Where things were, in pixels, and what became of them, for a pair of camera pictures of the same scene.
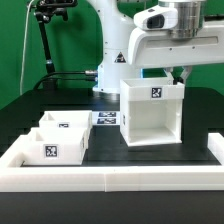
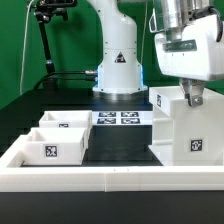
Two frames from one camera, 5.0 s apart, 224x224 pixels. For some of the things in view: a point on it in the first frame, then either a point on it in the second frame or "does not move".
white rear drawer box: (66, 119) does not move
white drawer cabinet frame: (151, 111) -> (184, 134)
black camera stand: (44, 11) does not move
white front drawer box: (55, 146) does not move
